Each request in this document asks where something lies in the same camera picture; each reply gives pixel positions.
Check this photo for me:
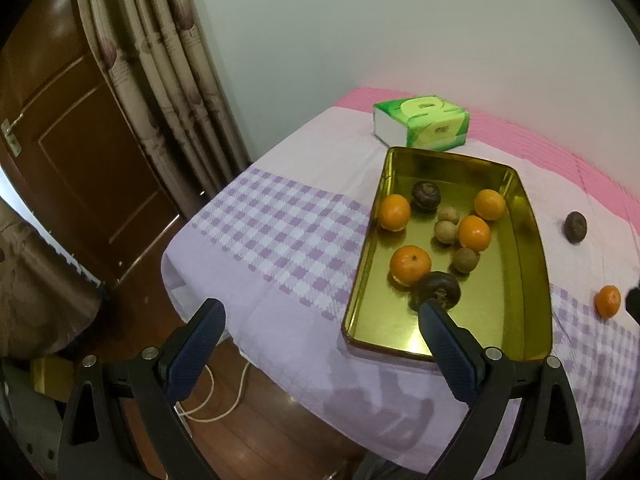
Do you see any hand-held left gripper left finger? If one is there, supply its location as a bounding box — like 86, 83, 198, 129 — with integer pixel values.
57, 298, 227, 480

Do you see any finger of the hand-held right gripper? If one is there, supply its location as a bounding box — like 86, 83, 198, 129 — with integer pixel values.
622, 285, 640, 323

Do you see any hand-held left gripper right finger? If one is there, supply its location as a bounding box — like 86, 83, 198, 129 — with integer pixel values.
419, 300, 587, 480

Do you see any dark wrinkled passion fruit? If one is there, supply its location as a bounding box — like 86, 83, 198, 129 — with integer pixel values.
409, 271, 461, 312
564, 211, 588, 245
411, 181, 441, 213

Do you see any gold metal tray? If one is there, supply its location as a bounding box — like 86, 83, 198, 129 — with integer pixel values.
341, 146, 553, 364

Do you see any mandarin orange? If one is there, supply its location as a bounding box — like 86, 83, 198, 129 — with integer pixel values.
458, 215, 492, 253
377, 194, 412, 232
390, 245, 432, 287
594, 285, 622, 320
474, 189, 506, 221

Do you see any purple checked bed sheet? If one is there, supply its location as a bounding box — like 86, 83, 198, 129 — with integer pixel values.
160, 86, 640, 480

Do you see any tan cardboard box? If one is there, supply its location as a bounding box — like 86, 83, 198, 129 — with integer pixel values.
30, 357, 76, 403

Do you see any brown patterned cloth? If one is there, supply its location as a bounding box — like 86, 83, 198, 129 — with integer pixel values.
0, 200, 103, 358

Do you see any brown wooden door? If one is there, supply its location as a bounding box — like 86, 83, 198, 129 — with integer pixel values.
0, 0, 183, 286

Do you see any green tissue pack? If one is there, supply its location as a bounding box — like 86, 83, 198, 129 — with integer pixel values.
372, 95, 471, 152

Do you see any metal door latch plate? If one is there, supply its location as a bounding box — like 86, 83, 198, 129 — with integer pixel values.
1, 119, 21, 157

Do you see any beige patterned curtain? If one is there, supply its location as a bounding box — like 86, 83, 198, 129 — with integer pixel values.
72, 0, 251, 198

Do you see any white cable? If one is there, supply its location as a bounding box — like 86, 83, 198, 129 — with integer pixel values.
175, 360, 251, 423

